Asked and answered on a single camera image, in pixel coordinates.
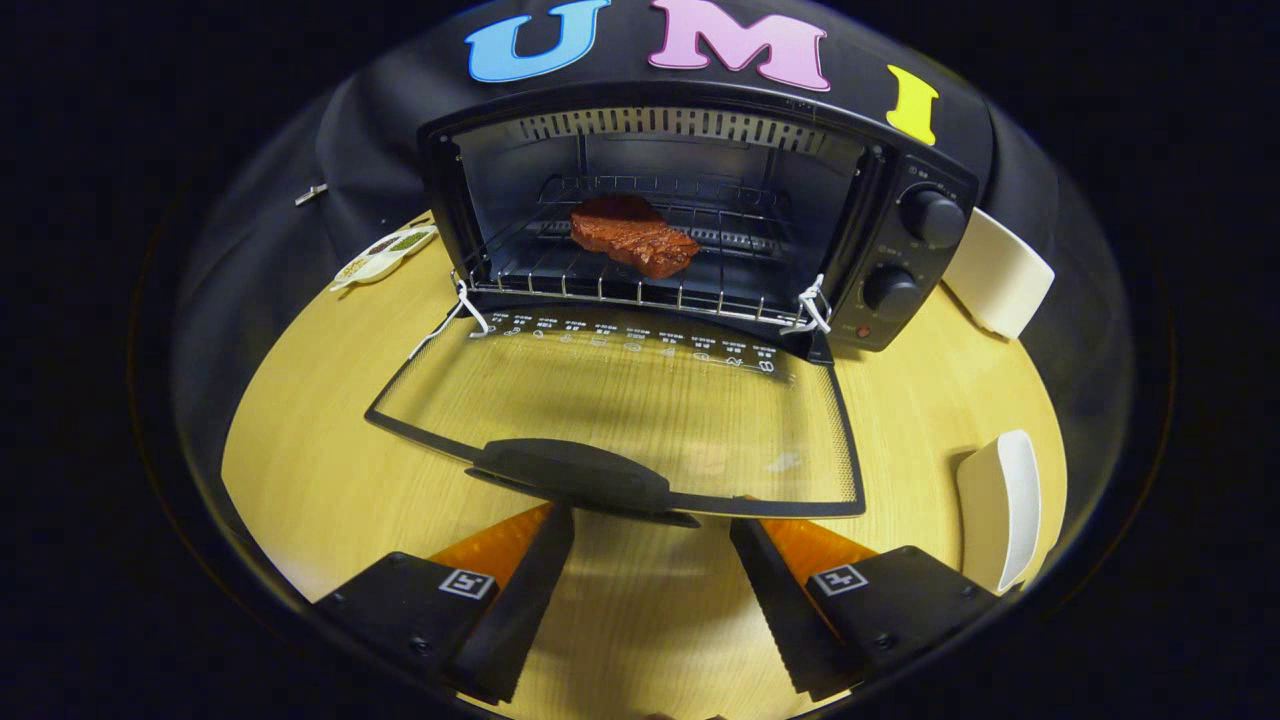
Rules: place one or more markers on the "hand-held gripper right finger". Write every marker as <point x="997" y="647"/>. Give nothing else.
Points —
<point x="775" y="600"/>

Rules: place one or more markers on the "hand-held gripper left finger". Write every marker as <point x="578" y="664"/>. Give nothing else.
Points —
<point x="530" y="590"/>

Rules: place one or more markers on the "brown steak piece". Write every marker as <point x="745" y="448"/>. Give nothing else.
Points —
<point x="635" y="238"/>

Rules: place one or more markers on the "black toaster oven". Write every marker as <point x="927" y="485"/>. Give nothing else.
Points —
<point x="900" y="250"/>

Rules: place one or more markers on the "white toaster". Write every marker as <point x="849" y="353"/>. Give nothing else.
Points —
<point x="995" y="275"/>

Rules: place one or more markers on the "white rectangular plate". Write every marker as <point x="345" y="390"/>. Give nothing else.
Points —
<point x="990" y="510"/>

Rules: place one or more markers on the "divided white seasoning dish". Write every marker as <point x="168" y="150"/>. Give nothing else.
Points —
<point x="385" y="257"/>

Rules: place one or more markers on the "silver clip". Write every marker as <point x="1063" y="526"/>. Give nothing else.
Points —
<point x="311" y="194"/>

